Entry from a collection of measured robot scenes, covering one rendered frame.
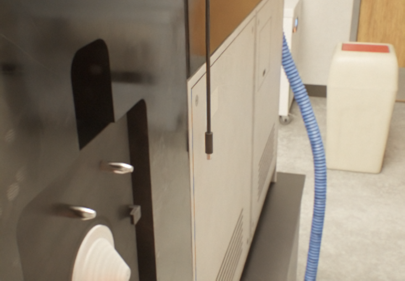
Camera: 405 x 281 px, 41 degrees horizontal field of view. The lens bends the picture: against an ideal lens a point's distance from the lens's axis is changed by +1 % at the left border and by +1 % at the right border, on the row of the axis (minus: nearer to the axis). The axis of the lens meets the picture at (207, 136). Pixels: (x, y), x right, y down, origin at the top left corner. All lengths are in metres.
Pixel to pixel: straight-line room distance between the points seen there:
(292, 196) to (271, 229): 0.16
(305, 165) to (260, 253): 2.04
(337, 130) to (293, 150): 0.43
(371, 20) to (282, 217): 2.99
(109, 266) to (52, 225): 0.06
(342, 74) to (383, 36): 1.30
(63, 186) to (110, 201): 0.08
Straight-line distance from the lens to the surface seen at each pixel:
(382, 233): 2.69
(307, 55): 4.24
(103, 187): 0.39
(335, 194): 2.94
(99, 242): 0.39
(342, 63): 2.94
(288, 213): 1.34
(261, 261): 1.18
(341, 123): 3.05
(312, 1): 4.15
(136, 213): 0.44
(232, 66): 0.75
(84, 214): 0.33
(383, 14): 4.18
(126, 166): 0.38
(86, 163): 0.36
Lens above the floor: 1.44
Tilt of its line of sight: 24 degrees down
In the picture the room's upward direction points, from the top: 1 degrees counter-clockwise
